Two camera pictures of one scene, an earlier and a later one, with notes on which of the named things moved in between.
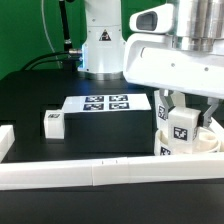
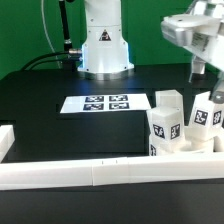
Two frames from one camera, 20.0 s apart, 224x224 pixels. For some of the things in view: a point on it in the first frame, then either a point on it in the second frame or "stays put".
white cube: [54, 124] -> [169, 98]
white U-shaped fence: [18, 175] stays put
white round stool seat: [206, 141] -> [197, 140]
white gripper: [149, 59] -> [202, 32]
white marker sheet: [94, 103] stays put
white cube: [161, 111] -> [166, 127]
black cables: [48, 58] stays put
